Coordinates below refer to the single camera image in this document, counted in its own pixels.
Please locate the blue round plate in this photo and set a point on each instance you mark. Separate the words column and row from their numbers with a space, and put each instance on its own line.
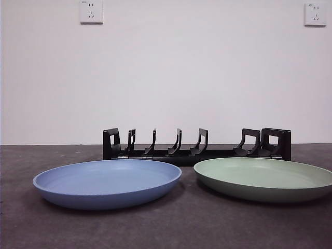
column 106, row 189

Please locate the green round plate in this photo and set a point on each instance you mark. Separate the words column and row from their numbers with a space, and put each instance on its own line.
column 259, row 186

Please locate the white wall socket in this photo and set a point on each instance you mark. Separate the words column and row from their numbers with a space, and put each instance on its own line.
column 315, row 15
column 91, row 12

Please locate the black plate rack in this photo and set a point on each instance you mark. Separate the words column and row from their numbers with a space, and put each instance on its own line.
column 171, row 160

